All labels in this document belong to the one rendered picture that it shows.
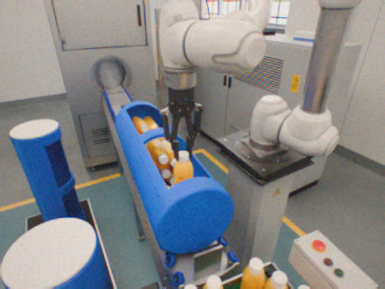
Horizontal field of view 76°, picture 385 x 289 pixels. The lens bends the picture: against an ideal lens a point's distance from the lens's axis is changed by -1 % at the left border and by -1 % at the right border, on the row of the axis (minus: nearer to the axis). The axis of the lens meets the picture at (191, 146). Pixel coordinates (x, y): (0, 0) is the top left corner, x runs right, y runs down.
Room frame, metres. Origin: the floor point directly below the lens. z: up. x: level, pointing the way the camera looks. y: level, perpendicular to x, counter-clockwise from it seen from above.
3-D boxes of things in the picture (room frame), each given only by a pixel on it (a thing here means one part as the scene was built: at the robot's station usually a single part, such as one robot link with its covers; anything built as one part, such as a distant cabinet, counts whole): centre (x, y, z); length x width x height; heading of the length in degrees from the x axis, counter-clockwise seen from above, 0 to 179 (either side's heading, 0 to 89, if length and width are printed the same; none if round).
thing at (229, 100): (2.98, -0.64, 0.72); 2.15 x 0.54 x 1.45; 30
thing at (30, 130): (1.45, 1.00, 1.03); 0.28 x 0.28 x 0.01
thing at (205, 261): (0.53, -0.05, 0.99); 0.10 x 0.02 x 0.12; 113
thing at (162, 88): (2.03, 0.23, 0.85); 0.06 x 0.06 x 1.70; 23
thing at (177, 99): (0.70, 0.03, 1.48); 0.08 x 0.07 x 0.09; 113
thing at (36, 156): (1.45, 1.00, 0.59); 0.28 x 0.28 x 0.88
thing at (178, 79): (0.70, 0.03, 1.55); 0.09 x 0.09 x 0.06
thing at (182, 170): (0.69, 0.03, 1.20); 0.07 x 0.07 x 0.17
